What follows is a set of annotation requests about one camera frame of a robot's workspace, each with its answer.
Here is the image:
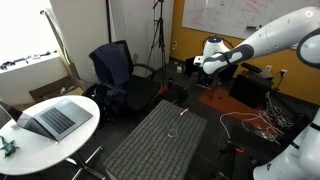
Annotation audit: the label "clear drinking glass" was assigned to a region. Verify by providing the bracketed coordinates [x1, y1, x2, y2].
[167, 124, 179, 138]

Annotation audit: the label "black bag with orange trim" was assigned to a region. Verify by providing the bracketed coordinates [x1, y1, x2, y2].
[162, 84, 188, 105]

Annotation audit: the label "black office chair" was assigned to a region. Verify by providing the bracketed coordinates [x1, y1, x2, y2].
[88, 39, 163, 114]

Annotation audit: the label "black flat monitor panel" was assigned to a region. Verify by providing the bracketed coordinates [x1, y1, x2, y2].
[184, 57, 202, 78]
[218, 64, 240, 83]

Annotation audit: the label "round wooden stool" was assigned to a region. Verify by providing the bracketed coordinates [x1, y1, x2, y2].
[196, 73, 222, 101]

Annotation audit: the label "dark blue cloth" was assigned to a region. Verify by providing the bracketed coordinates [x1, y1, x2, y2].
[89, 42, 131, 88]

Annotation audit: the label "black backpack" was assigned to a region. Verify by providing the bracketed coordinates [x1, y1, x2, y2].
[82, 83, 116, 126]

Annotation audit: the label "black equipment case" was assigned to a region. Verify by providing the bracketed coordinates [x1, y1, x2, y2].
[229, 69, 274, 109]

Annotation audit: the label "black stand with red knob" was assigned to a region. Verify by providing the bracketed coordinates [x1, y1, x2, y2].
[218, 139, 246, 180]

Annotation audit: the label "black device on case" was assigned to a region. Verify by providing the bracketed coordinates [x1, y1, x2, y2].
[240, 62, 264, 74]

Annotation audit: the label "grey open laptop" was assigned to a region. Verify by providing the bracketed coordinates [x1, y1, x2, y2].
[0, 97, 94, 142]

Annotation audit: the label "leaning folded cardboard sheet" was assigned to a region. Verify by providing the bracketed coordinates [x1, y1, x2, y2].
[39, 8, 83, 81]

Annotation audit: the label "open cardboard box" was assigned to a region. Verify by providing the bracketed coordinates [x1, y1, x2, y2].
[29, 75, 86, 103]

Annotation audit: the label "black whiteboard eraser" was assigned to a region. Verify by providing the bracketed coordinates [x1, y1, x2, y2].
[245, 24, 263, 31]

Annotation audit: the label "round white table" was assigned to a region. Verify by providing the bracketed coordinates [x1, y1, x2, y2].
[0, 94, 108, 180]

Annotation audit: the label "white counter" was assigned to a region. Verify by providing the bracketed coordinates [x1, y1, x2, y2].
[0, 49, 69, 106]

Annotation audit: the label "black items on counter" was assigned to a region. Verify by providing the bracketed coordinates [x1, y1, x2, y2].
[0, 50, 58, 71]

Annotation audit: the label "green toy lizard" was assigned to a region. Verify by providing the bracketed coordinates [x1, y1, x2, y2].
[0, 135, 20, 159]

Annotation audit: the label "black camera tripod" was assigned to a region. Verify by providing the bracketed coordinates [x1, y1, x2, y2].
[145, 0, 168, 86]

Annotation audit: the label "long white floor cable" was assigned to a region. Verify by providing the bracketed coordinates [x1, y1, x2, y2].
[219, 111, 264, 138]

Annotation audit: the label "wall whiteboard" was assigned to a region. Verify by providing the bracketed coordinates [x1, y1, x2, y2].
[181, 0, 320, 41]

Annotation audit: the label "tangle of white cables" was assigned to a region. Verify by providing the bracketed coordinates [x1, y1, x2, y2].
[241, 93, 294, 144]

